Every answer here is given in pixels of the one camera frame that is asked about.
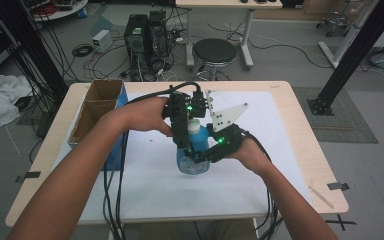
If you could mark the white-legged wooden desk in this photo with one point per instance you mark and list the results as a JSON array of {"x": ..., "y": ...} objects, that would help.
[{"x": 226, "y": 3}]

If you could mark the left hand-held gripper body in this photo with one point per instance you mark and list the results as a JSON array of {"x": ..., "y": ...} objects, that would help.
[{"x": 183, "y": 106}]

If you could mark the grey tape strip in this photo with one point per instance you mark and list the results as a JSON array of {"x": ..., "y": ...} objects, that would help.
[
  {"x": 30, "y": 175},
  {"x": 339, "y": 186}
]

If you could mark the person's right hand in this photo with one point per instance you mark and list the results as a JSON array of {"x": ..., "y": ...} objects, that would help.
[{"x": 253, "y": 156}]

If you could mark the blue open cardboard box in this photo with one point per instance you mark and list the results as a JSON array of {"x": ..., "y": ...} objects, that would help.
[{"x": 96, "y": 103}]

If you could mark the white cloth table cover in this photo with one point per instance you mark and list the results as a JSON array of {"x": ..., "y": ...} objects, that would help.
[{"x": 180, "y": 196}]

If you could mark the black tape cross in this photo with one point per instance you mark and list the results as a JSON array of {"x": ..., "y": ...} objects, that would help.
[{"x": 340, "y": 222}]

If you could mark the black metal post with base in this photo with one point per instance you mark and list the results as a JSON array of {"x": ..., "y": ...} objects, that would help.
[{"x": 356, "y": 56}]

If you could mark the white cloth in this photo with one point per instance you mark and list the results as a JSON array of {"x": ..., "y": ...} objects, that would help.
[{"x": 0, "y": 100}]

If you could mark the person's khaki pants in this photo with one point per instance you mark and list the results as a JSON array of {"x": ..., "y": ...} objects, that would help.
[{"x": 166, "y": 230}]

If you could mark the round white table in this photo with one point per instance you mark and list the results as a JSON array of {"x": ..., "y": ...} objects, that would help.
[{"x": 63, "y": 9}]

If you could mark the black round stool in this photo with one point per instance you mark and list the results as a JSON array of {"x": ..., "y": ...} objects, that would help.
[{"x": 215, "y": 51}]

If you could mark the person's left hand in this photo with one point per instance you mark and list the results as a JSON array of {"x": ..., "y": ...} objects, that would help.
[{"x": 143, "y": 115}]

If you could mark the grey floor mat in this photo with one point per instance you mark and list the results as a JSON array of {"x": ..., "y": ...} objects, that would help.
[{"x": 346, "y": 123}]

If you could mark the office chair wheel base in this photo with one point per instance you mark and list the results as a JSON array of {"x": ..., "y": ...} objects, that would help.
[{"x": 335, "y": 20}]

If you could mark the small white device box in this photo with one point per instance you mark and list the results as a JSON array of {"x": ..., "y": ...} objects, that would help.
[{"x": 101, "y": 40}]

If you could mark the blue detergent bottle white cap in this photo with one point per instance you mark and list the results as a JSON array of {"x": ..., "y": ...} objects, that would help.
[{"x": 200, "y": 140}]

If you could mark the black computer tower green label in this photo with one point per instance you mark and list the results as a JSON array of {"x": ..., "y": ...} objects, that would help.
[{"x": 135, "y": 40}]

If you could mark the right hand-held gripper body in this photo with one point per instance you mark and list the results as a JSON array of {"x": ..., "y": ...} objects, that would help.
[{"x": 228, "y": 133}]

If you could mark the white metal stand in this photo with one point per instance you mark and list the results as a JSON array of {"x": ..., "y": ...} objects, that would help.
[{"x": 346, "y": 36}]

